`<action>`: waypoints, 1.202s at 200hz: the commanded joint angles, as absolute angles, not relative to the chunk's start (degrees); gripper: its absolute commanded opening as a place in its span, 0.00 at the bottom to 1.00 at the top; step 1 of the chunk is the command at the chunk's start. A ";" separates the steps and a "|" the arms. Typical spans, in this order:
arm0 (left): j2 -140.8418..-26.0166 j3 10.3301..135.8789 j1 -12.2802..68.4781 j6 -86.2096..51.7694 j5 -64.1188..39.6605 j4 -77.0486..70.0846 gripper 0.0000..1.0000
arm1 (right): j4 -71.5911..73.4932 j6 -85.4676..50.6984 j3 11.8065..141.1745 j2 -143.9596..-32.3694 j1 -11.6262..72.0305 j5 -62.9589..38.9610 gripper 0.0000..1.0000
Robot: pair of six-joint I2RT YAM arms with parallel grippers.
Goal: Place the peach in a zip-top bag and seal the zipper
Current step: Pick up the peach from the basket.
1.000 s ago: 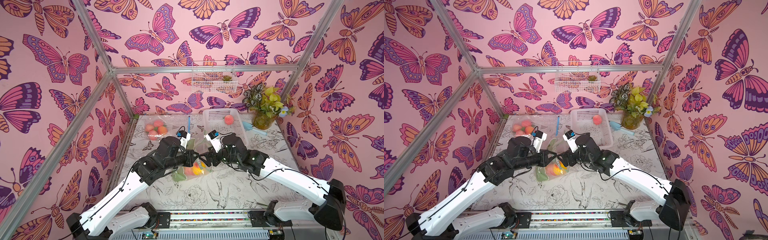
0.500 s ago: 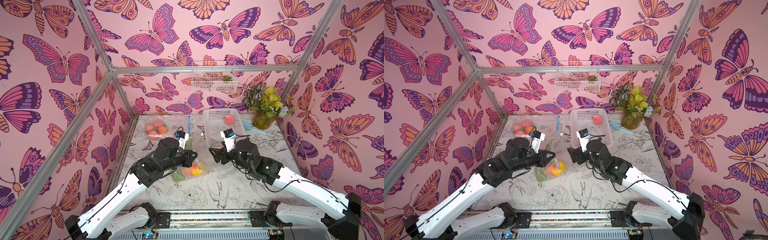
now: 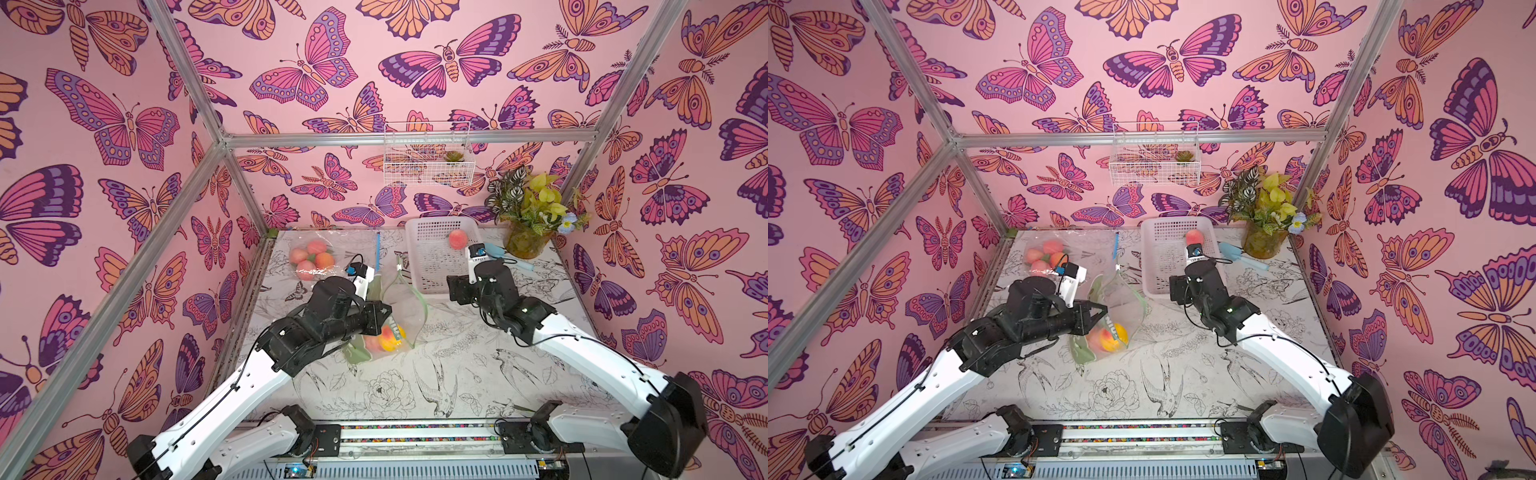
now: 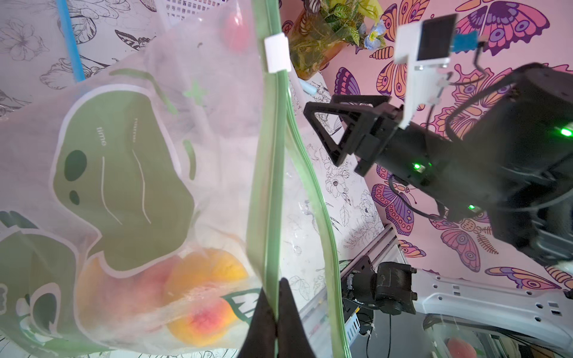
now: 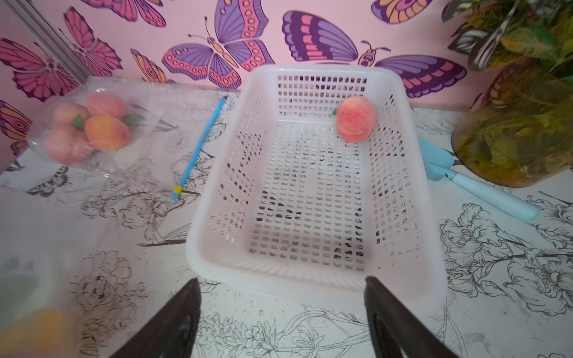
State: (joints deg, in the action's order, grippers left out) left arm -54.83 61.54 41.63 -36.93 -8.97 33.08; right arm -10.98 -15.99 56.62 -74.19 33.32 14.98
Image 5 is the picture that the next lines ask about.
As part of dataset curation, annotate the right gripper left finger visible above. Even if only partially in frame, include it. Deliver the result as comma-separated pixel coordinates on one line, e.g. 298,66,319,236
112,278,201,358

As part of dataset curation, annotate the yellow peach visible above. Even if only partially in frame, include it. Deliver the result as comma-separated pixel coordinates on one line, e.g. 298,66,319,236
1,309,67,357

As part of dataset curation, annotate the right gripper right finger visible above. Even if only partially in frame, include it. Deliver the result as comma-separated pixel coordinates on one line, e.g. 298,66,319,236
364,276,456,358

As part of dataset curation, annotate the orange-red peach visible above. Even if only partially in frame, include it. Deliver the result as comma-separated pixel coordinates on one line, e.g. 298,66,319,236
84,115,131,152

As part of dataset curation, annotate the aluminium frame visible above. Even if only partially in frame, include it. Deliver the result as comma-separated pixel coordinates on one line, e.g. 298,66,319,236
1,0,91,84

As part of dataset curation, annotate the potted artificial plant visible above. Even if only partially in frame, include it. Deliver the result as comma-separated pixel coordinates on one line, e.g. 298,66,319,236
442,1,572,188

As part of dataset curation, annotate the clear green-zipper zip-top bag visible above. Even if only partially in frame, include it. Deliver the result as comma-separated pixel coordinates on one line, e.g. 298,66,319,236
1,189,105,357

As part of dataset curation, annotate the pink plastic basket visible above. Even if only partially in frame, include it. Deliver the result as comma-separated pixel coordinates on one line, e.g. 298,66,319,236
186,65,448,315

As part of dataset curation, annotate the clear blue-zipper zip-top bag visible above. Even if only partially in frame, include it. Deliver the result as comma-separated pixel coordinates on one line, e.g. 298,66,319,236
22,78,224,200

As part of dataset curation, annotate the pink peach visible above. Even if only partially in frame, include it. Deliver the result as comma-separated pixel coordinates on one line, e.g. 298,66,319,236
52,102,90,125
336,96,377,143
86,91,130,118
45,125,93,166

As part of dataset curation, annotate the light blue scoop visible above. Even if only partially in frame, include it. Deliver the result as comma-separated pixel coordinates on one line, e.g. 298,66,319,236
418,137,540,222

